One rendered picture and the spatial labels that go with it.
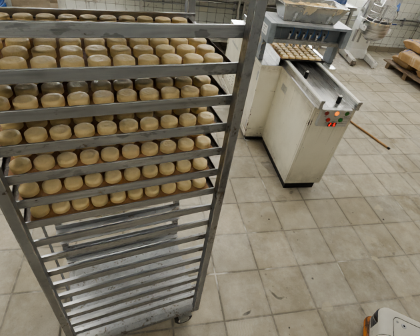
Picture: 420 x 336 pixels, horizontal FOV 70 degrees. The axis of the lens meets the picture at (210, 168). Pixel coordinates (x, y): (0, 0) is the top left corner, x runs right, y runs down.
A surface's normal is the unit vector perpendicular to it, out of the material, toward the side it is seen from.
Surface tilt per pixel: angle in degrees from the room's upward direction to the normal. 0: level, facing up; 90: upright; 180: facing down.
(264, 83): 90
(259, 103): 90
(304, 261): 0
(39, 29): 90
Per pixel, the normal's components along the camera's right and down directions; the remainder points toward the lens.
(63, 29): 0.36, 0.65
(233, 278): 0.12, -0.74
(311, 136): 0.15, 0.67
